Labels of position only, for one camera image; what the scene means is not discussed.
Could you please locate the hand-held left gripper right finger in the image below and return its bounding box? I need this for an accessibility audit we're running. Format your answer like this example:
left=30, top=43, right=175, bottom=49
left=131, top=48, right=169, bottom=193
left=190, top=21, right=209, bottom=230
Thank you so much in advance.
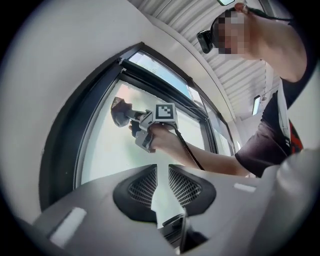
left=167, top=163, right=291, bottom=256

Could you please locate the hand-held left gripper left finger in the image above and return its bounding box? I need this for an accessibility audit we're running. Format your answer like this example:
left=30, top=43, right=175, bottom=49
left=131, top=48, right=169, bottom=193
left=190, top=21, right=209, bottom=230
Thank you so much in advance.
left=31, top=163, right=177, bottom=256

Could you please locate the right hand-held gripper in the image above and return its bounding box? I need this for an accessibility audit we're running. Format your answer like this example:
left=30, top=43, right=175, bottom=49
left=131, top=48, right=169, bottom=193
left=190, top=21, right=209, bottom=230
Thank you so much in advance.
left=124, top=102, right=179, bottom=154

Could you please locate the grey cloth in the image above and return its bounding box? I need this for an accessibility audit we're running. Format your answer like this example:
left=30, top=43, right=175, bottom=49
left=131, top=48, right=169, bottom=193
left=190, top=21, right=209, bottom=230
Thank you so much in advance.
left=110, top=96, right=133, bottom=128

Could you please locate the frosted window glass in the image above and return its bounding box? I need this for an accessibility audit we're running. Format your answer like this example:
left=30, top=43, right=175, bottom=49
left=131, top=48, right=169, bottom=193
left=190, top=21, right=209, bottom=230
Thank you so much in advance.
left=74, top=79, right=216, bottom=191

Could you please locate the person's right forearm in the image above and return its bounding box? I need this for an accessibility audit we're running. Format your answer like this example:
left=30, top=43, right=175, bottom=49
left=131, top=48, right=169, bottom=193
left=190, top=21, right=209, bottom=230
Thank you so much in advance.
left=159, top=129, right=251, bottom=179

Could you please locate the person's right hand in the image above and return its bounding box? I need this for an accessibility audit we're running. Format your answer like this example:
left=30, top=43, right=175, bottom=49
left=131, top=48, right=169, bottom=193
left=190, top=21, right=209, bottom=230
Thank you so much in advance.
left=147, top=121, right=181, bottom=152

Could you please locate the clear upper window pane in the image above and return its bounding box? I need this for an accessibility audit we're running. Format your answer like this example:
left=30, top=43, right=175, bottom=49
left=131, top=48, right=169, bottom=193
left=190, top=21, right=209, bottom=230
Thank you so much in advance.
left=127, top=49, right=199, bottom=101

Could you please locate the black-framed window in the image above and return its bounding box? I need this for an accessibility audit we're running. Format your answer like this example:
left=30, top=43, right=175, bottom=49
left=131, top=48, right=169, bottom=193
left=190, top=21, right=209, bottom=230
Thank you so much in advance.
left=41, top=41, right=241, bottom=213

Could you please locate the black red printed t-shirt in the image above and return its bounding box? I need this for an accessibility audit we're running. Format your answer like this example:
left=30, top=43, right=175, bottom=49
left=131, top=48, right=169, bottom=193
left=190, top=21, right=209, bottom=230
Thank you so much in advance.
left=234, top=14, right=320, bottom=178

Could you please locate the white chest harness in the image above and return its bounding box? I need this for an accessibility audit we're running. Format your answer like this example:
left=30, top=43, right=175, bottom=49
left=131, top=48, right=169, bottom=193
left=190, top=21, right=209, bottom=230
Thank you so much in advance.
left=275, top=77, right=289, bottom=131

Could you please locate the person's head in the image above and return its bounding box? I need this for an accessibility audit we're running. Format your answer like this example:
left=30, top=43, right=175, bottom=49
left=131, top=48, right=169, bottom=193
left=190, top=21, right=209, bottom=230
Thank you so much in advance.
left=211, top=2, right=309, bottom=83

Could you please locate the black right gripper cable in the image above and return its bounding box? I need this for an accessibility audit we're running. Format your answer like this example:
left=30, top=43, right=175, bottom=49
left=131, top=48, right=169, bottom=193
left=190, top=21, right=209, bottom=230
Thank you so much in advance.
left=173, top=126, right=206, bottom=171

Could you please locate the black head-mounted camera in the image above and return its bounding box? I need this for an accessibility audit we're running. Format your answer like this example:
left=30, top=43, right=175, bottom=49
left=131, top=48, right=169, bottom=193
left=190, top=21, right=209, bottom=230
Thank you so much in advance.
left=196, top=23, right=217, bottom=55

